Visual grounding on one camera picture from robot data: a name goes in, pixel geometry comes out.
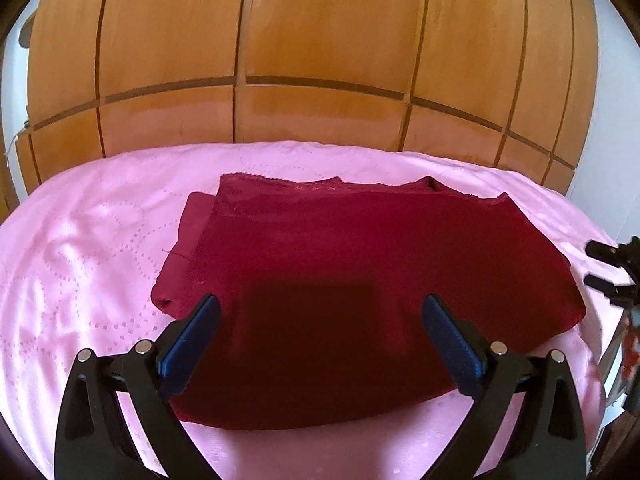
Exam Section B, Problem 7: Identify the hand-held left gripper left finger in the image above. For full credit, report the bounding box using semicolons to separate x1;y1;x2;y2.
54;293;222;480

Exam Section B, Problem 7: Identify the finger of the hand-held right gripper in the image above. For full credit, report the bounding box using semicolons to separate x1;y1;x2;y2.
583;273;637;303
586;240;626;267

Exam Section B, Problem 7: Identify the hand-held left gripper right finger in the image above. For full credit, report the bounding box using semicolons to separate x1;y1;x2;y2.
421;295;587;480

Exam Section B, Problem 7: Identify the dark red embroidered shirt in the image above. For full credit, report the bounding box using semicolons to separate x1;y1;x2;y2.
151;173;587;432

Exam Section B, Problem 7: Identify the pink bed blanket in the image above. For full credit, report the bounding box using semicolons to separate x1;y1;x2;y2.
0;141;623;480

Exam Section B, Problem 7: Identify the wooden wardrobe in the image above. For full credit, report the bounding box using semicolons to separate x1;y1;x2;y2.
14;0;599;202

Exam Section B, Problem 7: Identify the thin cable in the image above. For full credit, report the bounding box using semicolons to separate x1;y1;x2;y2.
4;121;32;168

